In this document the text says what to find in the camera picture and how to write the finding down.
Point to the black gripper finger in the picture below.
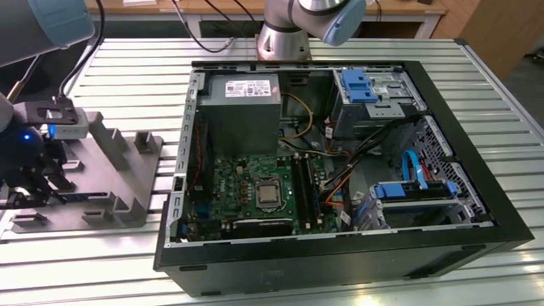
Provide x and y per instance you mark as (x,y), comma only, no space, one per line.
(47,178)
(15,197)

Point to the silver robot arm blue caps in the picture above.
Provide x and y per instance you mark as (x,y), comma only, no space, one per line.
(26,28)

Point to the black RAM slot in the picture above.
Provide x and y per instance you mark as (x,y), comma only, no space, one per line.
(307,188)
(299,188)

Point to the grey parts rack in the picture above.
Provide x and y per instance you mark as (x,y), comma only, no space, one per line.
(136,181)

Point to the black case fan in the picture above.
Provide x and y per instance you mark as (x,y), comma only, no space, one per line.
(206,150)

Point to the green motherboard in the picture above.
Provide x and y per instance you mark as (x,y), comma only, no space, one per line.
(231,204)

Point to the grey power supply unit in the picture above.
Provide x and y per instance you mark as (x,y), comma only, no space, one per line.
(238,124)

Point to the silver CPU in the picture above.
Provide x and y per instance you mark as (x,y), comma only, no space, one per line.
(267,194)

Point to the black graphics card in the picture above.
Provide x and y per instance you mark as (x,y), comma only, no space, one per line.
(259,228)

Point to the white flat box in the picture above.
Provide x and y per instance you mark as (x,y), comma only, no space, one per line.
(140,2)

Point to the black PC case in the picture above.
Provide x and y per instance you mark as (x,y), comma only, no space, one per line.
(340,271)

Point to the blue plastic drive carrier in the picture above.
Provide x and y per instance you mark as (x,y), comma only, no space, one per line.
(356,86)

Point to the hard disk in blue carrier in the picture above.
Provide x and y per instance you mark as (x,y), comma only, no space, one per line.
(388,190)

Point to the grey metal drive cage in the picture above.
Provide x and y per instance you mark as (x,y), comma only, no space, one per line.
(383,111)

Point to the grey metal disk bay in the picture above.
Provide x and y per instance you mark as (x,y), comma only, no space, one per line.
(424,204)

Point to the brown wooden cabinet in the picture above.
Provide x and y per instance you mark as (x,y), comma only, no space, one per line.
(502,32)

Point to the grey wrist camera black bracket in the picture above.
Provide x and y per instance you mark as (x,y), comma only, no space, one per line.
(72,130)

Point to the CPU socket black frame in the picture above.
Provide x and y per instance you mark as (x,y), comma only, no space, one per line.
(270,210)

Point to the wooden desk white frame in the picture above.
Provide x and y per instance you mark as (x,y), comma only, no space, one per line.
(399,9)

